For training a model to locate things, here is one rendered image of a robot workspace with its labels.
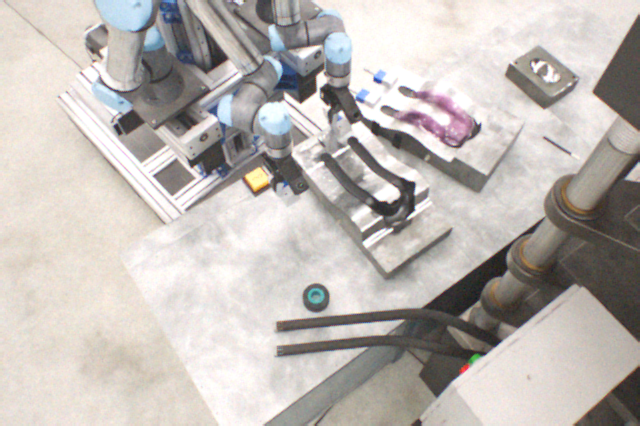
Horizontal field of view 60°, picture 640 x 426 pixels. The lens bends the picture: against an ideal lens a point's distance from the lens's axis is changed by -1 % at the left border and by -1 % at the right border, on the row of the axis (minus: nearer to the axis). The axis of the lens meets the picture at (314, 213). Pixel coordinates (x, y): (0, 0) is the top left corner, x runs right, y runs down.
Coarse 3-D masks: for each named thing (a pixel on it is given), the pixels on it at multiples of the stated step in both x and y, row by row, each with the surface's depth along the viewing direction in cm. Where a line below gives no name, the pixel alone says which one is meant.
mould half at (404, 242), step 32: (320, 160) 180; (352, 160) 180; (384, 160) 180; (320, 192) 177; (384, 192) 169; (416, 192) 168; (352, 224) 167; (384, 224) 169; (416, 224) 171; (448, 224) 171; (384, 256) 166; (416, 256) 170
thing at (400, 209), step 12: (360, 144) 183; (324, 156) 181; (360, 156) 180; (372, 156) 180; (336, 168) 179; (372, 168) 179; (384, 168) 177; (348, 180) 177; (396, 180) 172; (408, 180) 169; (360, 192) 172; (408, 192) 171; (372, 204) 169; (384, 204) 165; (396, 204) 166; (408, 204) 172; (384, 216) 164; (396, 216) 171; (408, 216) 170
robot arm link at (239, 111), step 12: (252, 84) 144; (228, 96) 143; (240, 96) 143; (252, 96) 143; (264, 96) 145; (228, 108) 141; (240, 108) 141; (252, 108) 140; (228, 120) 143; (240, 120) 141; (252, 120) 140; (252, 132) 143
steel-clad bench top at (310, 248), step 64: (448, 64) 209; (576, 64) 207; (576, 128) 193; (448, 192) 183; (512, 192) 182; (128, 256) 176; (192, 256) 175; (256, 256) 174; (320, 256) 174; (448, 256) 172; (192, 320) 165; (256, 320) 165; (256, 384) 156
